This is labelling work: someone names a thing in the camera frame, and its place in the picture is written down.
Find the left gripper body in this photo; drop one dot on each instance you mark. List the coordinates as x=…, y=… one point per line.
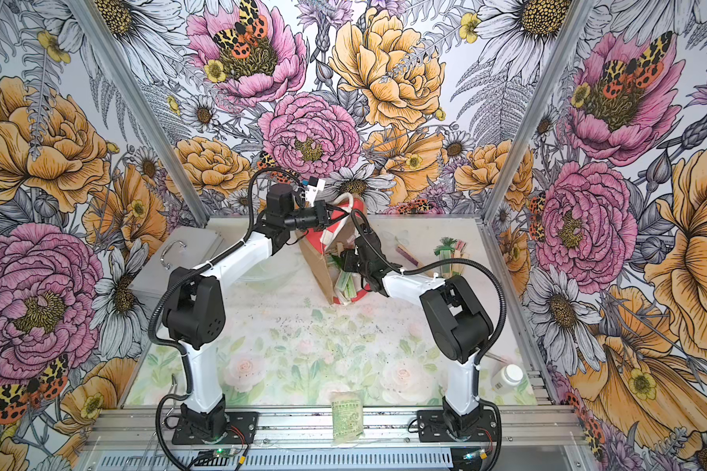
x=304, y=217

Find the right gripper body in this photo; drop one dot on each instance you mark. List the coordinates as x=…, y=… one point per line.
x=354, y=264

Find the purple folding fan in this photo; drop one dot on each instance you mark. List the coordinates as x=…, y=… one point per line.
x=402, y=250

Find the burlap tote bag red front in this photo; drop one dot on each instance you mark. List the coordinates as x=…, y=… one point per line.
x=323, y=251

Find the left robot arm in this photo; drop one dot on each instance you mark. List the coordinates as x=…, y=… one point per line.
x=193, y=307

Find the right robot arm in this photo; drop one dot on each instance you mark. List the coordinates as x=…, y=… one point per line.
x=459, y=324

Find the green printed packet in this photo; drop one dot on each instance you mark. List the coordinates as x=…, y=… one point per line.
x=347, y=416

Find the white plastic bottle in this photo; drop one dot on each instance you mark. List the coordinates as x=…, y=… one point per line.
x=508, y=378

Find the grey metal box with handle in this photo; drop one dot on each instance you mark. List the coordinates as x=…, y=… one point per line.
x=185, y=248

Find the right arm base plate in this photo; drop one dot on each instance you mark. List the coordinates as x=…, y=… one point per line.
x=482, y=425

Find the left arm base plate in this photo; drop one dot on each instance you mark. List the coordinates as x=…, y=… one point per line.
x=217, y=428

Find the aluminium front rail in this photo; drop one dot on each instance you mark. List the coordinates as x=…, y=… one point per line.
x=296, y=428

